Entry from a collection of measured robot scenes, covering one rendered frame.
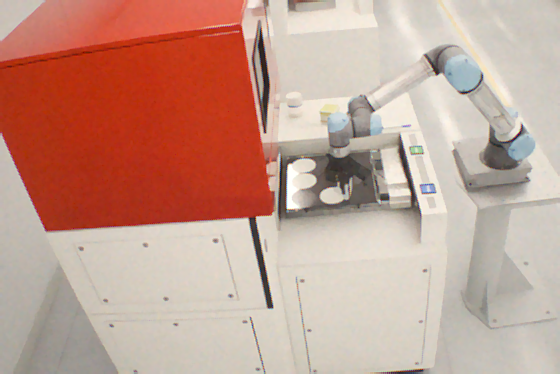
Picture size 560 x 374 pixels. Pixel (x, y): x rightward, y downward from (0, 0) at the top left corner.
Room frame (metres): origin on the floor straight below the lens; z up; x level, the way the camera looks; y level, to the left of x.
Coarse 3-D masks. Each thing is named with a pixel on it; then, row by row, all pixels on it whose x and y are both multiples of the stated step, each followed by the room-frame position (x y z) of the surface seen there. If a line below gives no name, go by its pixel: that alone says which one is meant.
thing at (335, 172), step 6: (330, 156) 1.72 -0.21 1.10; (348, 156) 1.69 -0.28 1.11; (330, 162) 1.72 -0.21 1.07; (336, 162) 1.71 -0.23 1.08; (330, 168) 1.71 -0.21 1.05; (336, 168) 1.71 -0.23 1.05; (342, 168) 1.69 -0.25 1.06; (330, 174) 1.70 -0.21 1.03; (336, 174) 1.69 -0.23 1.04; (342, 174) 1.68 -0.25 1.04; (348, 174) 1.69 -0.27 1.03; (330, 180) 1.70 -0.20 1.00; (336, 180) 1.70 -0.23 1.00; (348, 180) 1.69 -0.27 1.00
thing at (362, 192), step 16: (320, 160) 1.99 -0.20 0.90; (368, 160) 1.94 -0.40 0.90; (288, 176) 1.91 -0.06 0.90; (320, 176) 1.88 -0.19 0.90; (368, 176) 1.83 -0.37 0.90; (288, 192) 1.81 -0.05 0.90; (304, 192) 1.79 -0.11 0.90; (320, 192) 1.78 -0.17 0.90; (352, 192) 1.74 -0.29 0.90; (368, 192) 1.73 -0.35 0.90; (288, 208) 1.71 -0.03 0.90
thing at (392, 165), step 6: (384, 156) 1.98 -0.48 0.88; (390, 156) 1.97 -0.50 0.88; (396, 156) 1.96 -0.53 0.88; (384, 162) 1.93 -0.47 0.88; (390, 162) 1.93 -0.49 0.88; (396, 162) 1.92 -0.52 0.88; (384, 168) 1.89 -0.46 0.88; (390, 168) 1.88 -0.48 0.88; (396, 168) 1.88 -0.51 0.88; (402, 168) 1.87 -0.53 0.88; (384, 174) 1.87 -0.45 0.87; (390, 174) 1.84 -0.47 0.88; (396, 174) 1.84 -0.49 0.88; (402, 174) 1.83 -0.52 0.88; (390, 204) 1.67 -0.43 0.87; (396, 204) 1.66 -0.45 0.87; (402, 204) 1.66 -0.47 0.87; (408, 204) 1.65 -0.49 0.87
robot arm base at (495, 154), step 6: (492, 144) 1.81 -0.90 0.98; (498, 144) 1.79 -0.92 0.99; (486, 150) 1.83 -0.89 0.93; (492, 150) 1.80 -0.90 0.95; (498, 150) 1.78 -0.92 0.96; (504, 150) 1.77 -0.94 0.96; (486, 156) 1.82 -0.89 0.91; (492, 156) 1.80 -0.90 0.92; (498, 156) 1.77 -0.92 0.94; (504, 156) 1.76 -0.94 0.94; (510, 156) 1.76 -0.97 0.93; (492, 162) 1.78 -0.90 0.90; (498, 162) 1.76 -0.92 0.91; (504, 162) 1.75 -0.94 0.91; (510, 162) 1.75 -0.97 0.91
